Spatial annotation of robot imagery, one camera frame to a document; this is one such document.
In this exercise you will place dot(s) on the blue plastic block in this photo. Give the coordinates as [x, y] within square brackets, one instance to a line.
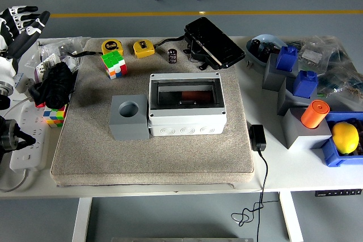
[304, 84]
[286, 60]

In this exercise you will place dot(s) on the yellow lemon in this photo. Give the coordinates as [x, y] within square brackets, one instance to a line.
[344, 138]

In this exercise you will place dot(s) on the black table control panel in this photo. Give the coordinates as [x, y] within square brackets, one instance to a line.
[337, 193]

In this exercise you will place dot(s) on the grey-brown fabric mat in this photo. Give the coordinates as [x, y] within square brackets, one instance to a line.
[170, 162]

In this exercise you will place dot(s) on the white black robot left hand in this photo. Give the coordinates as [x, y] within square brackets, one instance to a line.
[17, 35]

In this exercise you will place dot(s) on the black flat device case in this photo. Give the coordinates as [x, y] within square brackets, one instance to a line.
[212, 40]

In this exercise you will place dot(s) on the clear bag of components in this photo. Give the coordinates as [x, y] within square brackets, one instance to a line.
[312, 52]
[343, 83]

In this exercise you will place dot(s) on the light blue bowl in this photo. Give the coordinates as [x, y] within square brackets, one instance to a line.
[272, 39]

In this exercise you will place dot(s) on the small metal pins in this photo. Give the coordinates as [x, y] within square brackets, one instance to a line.
[249, 65]

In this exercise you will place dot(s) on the clear bags of small parts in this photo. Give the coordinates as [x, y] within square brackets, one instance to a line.
[68, 44]

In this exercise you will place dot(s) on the black cloth bundle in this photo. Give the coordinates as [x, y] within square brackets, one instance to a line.
[56, 83]

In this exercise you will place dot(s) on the grey block with round hole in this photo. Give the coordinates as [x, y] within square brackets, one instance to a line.
[127, 131]

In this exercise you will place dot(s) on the white circuit breaker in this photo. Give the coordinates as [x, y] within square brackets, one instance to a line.
[27, 83]

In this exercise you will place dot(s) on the grey holder block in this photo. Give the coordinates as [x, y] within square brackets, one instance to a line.
[285, 103]
[270, 77]
[300, 137]

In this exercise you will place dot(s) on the black capacitor with white print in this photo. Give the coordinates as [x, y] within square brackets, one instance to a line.
[172, 55]

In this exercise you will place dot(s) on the round yellow tape measure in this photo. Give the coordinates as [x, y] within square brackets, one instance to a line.
[110, 46]

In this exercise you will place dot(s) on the large colourful puzzle cube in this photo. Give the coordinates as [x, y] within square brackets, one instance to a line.
[113, 63]

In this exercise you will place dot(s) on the white junction box clear lid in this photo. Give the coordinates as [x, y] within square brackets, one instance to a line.
[184, 117]

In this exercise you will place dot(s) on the white power strip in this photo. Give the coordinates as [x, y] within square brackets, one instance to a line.
[31, 154]

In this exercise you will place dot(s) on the purple packet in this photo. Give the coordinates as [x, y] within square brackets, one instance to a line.
[38, 73]

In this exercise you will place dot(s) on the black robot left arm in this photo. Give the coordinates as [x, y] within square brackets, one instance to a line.
[8, 137]

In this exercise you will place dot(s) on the white table leg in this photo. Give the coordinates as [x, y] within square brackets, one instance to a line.
[82, 219]
[290, 216]

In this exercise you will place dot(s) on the blue plastic bin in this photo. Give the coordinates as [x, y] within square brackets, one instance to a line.
[331, 157]

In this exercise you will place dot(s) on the small colourful puzzle cube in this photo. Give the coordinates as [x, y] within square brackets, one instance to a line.
[55, 116]

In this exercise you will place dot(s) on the squarish yellow tape measure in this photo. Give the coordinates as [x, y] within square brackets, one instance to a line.
[143, 49]

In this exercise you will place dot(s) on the orange cylinder battery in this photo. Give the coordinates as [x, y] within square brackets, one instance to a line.
[195, 95]
[313, 116]

